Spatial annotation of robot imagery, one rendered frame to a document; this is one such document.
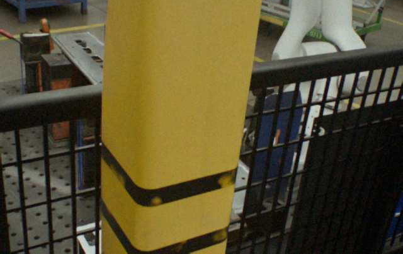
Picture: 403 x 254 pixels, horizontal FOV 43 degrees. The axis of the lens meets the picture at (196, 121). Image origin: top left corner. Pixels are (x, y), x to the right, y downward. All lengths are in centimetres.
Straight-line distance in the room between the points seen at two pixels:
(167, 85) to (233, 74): 6
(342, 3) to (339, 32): 8
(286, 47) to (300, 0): 16
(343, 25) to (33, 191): 113
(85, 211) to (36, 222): 15
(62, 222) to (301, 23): 99
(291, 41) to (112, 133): 134
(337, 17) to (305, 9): 18
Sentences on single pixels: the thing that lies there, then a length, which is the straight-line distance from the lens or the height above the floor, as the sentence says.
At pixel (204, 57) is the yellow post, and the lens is 39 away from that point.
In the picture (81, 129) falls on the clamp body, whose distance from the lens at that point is 166.
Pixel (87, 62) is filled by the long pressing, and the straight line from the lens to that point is 205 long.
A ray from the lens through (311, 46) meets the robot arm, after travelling 180.
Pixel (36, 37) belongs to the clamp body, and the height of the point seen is 105.
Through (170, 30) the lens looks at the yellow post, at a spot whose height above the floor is 164.
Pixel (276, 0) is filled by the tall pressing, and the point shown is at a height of 35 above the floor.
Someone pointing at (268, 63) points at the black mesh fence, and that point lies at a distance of 59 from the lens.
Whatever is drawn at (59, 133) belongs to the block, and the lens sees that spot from 208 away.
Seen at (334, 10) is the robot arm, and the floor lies 138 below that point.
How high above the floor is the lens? 175
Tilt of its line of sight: 27 degrees down
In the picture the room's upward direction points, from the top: 6 degrees clockwise
